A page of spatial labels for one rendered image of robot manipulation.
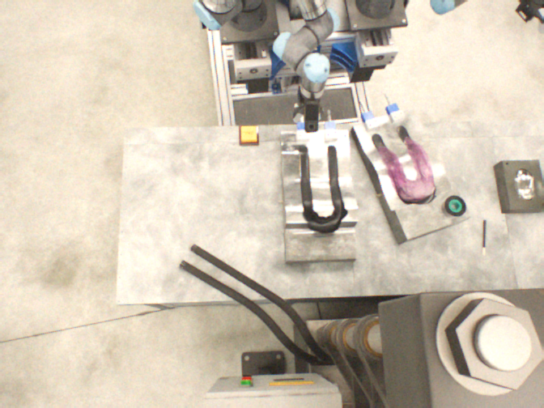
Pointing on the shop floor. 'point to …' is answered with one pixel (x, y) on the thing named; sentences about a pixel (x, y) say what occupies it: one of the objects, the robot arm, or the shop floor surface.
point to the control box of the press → (272, 386)
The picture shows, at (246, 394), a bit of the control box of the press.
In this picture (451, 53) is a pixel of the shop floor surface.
